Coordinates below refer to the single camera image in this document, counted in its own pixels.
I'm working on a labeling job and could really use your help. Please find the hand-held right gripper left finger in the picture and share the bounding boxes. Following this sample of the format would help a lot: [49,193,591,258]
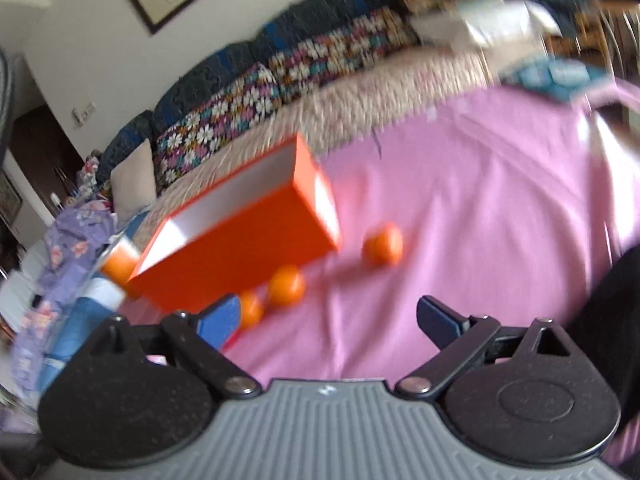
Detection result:
[102,294,264,401]

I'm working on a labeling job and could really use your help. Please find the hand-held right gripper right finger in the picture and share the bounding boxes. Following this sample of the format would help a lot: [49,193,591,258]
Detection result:
[394,295,576,402]

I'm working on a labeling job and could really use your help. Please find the orange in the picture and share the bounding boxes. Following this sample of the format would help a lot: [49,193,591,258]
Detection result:
[361,222,405,268]
[239,291,265,330]
[267,265,307,308]
[102,247,143,286]

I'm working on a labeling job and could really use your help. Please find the orange cardboard box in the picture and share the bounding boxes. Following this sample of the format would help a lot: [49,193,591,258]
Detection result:
[127,132,343,317]

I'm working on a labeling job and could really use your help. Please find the pink blanket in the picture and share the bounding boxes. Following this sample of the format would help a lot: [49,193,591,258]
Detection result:
[112,82,640,466]

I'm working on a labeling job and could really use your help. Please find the blue and white cloth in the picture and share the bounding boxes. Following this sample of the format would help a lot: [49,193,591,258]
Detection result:
[37,280,126,396]

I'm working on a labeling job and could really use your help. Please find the plain beige pillow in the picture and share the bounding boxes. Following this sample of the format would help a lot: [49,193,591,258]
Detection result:
[110,139,158,221]

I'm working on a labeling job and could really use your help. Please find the purple floral cloth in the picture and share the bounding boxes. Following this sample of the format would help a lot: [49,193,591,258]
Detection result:
[10,200,121,401]

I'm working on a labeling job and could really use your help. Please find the floral daisy pillow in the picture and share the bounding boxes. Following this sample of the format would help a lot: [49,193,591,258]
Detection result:
[267,5,421,106]
[152,62,283,196]

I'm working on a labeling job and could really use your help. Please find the dark blue patterned cushion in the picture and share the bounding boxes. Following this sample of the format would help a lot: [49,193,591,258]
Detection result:
[152,42,266,136]
[95,110,156,186]
[250,0,401,63]

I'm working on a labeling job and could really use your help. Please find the dark wooden door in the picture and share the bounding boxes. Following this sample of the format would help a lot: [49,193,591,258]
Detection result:
[0,105,86,261]

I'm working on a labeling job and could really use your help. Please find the beige quilted bed cover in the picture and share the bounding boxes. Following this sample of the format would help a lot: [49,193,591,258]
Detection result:
[107,52,496,241]

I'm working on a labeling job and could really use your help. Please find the teal book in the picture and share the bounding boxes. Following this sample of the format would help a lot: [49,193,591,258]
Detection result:
[500,55,613,106]

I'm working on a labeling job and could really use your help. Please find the wooden chair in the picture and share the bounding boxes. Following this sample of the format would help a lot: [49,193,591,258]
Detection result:
[545,0,640,81]

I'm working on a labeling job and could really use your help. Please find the wall light switch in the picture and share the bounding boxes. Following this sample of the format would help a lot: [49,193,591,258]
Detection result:
[71,101,97,126]

